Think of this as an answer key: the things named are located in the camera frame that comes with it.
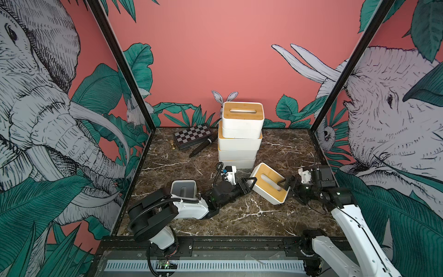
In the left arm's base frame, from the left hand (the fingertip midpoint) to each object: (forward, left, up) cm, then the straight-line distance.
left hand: (257, 180), depth 76 cm
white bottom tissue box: (+15, 0, -10) cm, 18 cm away
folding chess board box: (+41, +35, -14) cm, 56 cm away
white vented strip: (-29, +22, -18) cm, 41 cm away
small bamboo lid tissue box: (-1, -5, -5) cm, 7 cm away
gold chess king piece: (+34, +46, -12) cm, 59 cm away
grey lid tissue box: (+17, +6, +13) cm, 22 cm away
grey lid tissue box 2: (+4, +36, -16) cm, 40 cm away
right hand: (-2, -11, 0) cm, 11 cm away
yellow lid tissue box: (+17, +7, -5) cm, 20 cm away
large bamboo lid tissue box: (+17, +8, +5) cm, 19 cm away
